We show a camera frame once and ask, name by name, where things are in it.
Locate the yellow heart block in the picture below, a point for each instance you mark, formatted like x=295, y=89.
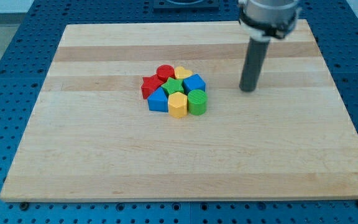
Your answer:
x=182, y=72

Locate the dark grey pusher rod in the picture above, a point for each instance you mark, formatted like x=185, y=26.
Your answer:
x=254, y=60

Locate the green cylinder block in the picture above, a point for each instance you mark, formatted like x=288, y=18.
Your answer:
x=197, y=102

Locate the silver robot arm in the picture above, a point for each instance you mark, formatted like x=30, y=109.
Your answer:
x=266, y=19

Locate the yellow hexagon block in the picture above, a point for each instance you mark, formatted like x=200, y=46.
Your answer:
x=177, y=105

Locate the green star block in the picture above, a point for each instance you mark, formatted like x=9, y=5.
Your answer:
x=172, y=86

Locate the blue triangle block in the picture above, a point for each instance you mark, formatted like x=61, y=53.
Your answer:
x=158, y=101

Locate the red star block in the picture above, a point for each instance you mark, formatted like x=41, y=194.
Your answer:
x=150, y=84

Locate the blue cube block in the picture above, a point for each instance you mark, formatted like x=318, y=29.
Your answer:
x=194, y=82

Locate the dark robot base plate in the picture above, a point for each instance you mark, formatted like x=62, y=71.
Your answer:
x=184, y=4

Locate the wooden board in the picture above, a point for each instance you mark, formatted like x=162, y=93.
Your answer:
x=92, y=138

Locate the red cylinder block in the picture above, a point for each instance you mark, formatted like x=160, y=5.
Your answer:
x=164, y=72

